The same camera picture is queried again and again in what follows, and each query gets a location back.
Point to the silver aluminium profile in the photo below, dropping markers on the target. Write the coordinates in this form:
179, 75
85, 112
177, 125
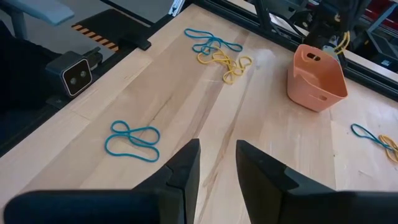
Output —
175, 7

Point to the black chair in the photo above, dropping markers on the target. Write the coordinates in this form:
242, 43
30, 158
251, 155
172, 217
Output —
18, 68

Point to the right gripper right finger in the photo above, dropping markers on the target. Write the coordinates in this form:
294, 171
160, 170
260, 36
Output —
258, 180

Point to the black equipment rack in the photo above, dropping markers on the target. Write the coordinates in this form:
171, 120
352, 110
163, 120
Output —
382, 53

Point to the orange plastic basket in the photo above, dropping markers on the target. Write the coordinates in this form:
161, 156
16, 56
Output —
311, 84

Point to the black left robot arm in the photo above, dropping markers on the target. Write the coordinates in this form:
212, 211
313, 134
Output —
323, 18

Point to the yellow rubber band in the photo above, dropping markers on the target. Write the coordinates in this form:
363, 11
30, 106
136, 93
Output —
205, 59
390, 149
230, 67

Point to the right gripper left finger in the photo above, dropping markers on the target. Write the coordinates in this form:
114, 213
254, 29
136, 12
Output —
186, 168

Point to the blue rubber band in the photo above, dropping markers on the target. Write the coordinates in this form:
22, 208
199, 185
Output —
106, 144
192, 31
360, 132

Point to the hazard striped black mat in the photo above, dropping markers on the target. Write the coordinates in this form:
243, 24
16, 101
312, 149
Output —
124, 28

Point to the grey-blue stool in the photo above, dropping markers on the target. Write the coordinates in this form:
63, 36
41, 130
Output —
37, 9

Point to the silver mounting plate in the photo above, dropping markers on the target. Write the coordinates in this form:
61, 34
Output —
328, 52

